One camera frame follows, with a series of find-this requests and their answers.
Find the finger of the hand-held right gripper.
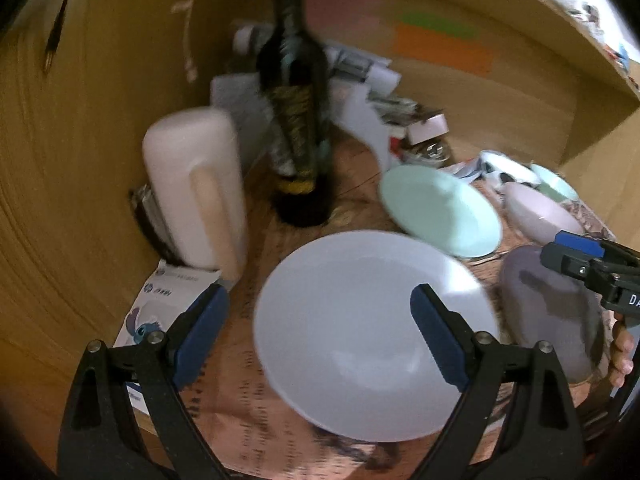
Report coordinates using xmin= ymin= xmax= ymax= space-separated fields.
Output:
xmin=554 ymin=230 xmax=640 ymax=266
xmin=539 ymin=242 xmax=640 ymax=307

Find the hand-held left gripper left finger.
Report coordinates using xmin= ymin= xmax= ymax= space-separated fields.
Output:
xmin=57 ymin=282 xmax=231 ymax=480

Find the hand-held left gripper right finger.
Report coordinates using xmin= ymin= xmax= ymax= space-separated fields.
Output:
xmin=410 ymin=284 xmax=586 ymax=480

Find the lavender bowl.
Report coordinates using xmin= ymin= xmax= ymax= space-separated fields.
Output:
xmin=499 ymin=245 xmax=603 ymax=383

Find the mint green plate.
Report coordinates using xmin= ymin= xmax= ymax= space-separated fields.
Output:
xmin=378 ymin=164 xmax=502 ymax=258

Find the person's right hand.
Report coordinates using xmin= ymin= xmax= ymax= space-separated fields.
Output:
xmin=609 ymin=310 xmax=637 ymax=391

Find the pale pink bowl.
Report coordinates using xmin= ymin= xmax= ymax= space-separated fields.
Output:
xmin=502 ymin=181 xmax=586 ymax=246

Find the cartoon printed packet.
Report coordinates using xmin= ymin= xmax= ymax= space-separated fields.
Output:
xmin=112 ymin=259 xmax=223 ymax=416

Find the mint green bowl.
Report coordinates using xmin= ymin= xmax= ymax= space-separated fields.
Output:
xmin=530 ymin=163 xmax=581 ymax=202

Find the white patterned bowl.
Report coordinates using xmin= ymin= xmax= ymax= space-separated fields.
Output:
xmin=477 ymin=150 xmax=541 ymax=188

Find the white plastic jug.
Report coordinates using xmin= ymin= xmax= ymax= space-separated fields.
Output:
xmin=142 ymin=108 xmax=249 ymax=281

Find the small white box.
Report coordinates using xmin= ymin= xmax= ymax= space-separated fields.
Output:
xmin=405 ymin=114 xmax=448 ymax=145

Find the wooden shelf board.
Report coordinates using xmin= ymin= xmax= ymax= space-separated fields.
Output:
xmin=450 ymin=0 xmax=640 ymax=111

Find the white cardboard sheet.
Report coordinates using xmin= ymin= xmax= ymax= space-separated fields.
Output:
xmin=210 ymin=72 xmax=273 ymax=161

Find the orange paper note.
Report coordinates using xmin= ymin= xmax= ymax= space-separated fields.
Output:
xmin=395 ymin=24 xmax=493 ymax=77

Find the white paper sheet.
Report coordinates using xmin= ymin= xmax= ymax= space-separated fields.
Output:
xmin=325 ymin=80 xmax=401 ymax=171

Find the dark wine bottle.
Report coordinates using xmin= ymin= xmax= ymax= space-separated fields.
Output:
xmin=255 ymin=0 xmax=333 ymax=226

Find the green paper note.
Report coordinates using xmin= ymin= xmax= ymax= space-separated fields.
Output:
xmin=402 ymin=10 xmax=478 ymax=41

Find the stack of newspapers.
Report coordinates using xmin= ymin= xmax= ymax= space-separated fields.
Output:
xmin=320 ymin=42 xmax=446 ymax=126

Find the rolled white paper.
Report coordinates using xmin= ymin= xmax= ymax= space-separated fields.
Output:
xmin=232 ymin=22 xmax=273 ymax=56

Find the pink paper note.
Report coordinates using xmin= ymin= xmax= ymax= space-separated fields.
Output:
xmin=305 ymin=0 xmax=396 ymax=43

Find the hanging rope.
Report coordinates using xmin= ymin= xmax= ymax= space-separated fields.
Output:
xmin=172 ymin=0 xmax=201 ymax=83

